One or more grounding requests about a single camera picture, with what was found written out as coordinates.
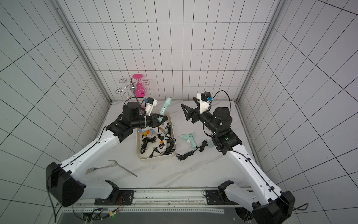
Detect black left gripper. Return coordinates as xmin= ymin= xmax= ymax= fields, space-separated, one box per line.
xmin=132 ymin=113 xmax=168 ymax=128

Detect small mint glue gun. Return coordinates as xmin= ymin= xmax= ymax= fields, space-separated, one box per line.
xmin=180 ymin=133 xmax=197 ymax=148

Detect mint glue gun with stick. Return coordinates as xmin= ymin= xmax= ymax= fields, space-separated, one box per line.
xmin=208 ymin=141 xmax=215 ymax=148

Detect white glue gun blue trigger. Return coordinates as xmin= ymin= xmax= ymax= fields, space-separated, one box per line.
xmin=138 ymin=127 xmax=155 ymax=136

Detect mint green glue gun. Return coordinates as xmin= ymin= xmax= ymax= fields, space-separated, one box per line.
xmin=158 ymin=97 xmax=172 ymax=121

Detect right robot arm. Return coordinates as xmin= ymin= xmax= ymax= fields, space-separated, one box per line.
xmin=181 ymin=104 xmax=296 ymax=224

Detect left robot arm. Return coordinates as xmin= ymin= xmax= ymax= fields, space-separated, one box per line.
xmin=46 ymin=102 xmax=168 ymax=207

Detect cream plastic storage tray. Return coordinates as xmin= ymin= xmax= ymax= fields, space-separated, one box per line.
xmin=136 ymin=112 xmax=176 ymax=162

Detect chrome cup holder stand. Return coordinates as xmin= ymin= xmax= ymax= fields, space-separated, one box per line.
xmin=115 ymin=77 xmax=150 ymax=102

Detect metal tongs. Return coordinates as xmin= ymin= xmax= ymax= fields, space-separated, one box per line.
xmin=85 ymin=160 xmax=137 ymax=177

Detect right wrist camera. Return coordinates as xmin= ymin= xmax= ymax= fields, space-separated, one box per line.
xmin=193 ymin=91 xmax=212 ymax=114

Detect orange gun black cable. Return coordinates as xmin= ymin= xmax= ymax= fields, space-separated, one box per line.
xmin=139 ymin=135 xmax=157 ymax=155

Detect black power cable bundle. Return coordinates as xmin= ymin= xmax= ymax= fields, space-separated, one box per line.
xmin=175 ymin=139 xmax=209 ymax=161

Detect aluminium mounting rail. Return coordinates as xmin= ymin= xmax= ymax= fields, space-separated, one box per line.
xmin=57 ymin=187 xmax=258 ymax=215

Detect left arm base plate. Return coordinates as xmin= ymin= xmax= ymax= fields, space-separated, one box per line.
xmin=94 ymin=190 xmax=135 ymax=206

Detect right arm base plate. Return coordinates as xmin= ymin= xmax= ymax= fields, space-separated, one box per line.
xmin=203 ymin=189 xmax=235 ymax=205

